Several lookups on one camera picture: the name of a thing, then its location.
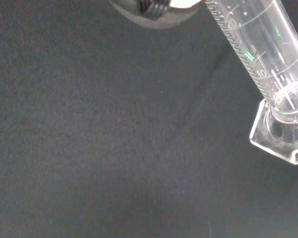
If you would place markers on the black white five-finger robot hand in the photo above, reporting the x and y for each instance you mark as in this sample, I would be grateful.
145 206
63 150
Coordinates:
156 13

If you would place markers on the black bench cloth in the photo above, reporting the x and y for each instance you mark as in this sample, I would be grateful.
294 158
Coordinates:
114 136

